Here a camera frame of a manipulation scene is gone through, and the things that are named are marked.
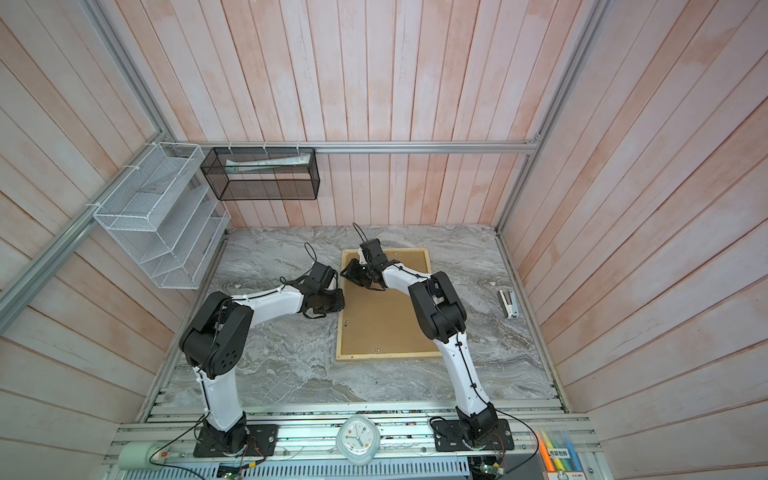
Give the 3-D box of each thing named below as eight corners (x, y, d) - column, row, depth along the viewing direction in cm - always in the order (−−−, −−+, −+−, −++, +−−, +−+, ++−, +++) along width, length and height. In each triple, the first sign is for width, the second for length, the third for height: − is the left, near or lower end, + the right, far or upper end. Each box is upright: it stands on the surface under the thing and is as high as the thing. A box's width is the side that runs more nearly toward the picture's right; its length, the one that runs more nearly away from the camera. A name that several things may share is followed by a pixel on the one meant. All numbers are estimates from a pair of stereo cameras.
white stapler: (503, 318, 98) (507, 314, 95) (496, 295, 103) (499, 290, 101) (520, 318, 98) (524, 314, 95) (512, 295, 103) (515, 290, 101)
